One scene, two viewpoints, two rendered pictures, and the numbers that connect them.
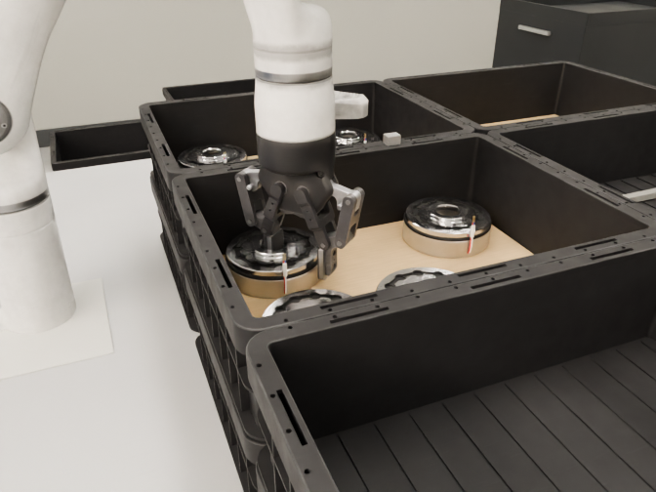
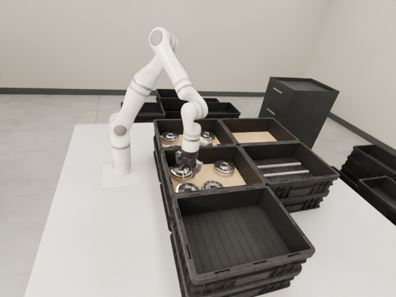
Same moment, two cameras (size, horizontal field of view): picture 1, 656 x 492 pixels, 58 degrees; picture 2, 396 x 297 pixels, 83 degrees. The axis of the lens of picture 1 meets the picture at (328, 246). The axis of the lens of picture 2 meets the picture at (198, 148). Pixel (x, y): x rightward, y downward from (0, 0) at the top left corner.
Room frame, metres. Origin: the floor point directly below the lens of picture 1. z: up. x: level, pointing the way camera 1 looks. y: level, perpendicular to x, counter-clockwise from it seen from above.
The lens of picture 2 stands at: (-0.25, -0.02, 1.52)
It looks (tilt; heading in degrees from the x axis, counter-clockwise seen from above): 33 degrees down; 1
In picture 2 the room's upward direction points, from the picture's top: 8 degrees clockwise
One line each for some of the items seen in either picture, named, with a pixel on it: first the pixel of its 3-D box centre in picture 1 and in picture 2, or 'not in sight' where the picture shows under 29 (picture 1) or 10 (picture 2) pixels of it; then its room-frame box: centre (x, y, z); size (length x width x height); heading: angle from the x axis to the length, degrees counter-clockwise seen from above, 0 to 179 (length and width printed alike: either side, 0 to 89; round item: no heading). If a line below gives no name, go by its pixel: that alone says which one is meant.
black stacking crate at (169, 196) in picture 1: (298, 158); (191, 141); (0.81, 0.04, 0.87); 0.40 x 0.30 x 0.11; 112
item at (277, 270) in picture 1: (273, 249); (181, 169); (0.56, 0.06, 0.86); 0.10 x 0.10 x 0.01
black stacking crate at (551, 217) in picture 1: (394, 256); (208, 176); (0.53, -0.07, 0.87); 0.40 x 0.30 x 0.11; 112
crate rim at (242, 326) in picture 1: (397, 211); (210, 167); (0.53, -0.07, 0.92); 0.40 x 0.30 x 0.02; 112
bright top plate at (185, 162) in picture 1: (212, 156); (170, 135); (0.84, 0.17, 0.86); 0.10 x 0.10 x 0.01
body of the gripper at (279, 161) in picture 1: (297, 169); (189, 154); (0.55, 0.03, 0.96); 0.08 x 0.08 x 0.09
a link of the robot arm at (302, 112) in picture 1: (305, 92); (193, 139); (0.56, 0.02, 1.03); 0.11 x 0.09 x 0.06; 152
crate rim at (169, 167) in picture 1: (297, 124); (192, 133); (0.81, 0.04, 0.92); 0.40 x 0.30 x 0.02; 112
